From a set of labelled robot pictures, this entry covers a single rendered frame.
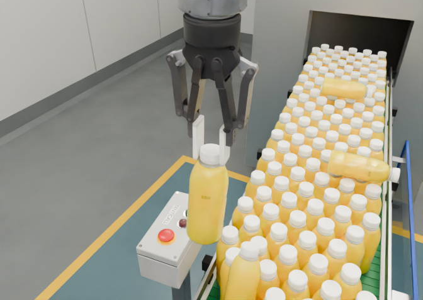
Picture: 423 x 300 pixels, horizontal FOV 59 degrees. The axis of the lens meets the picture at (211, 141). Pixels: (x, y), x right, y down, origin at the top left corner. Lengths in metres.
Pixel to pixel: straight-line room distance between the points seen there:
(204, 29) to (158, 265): 0.55
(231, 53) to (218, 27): 0.04
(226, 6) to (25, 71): 3.18
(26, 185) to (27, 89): 0.99
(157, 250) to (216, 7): 0.56
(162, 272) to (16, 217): 1.95
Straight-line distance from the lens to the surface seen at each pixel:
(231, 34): 0.49
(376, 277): 1.14
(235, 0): 0.47
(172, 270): 0.87
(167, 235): 0.87
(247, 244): 0.81
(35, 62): 3.63
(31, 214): 2.73
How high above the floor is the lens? 1.75
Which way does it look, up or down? 34 degrees down
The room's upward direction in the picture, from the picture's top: straight up
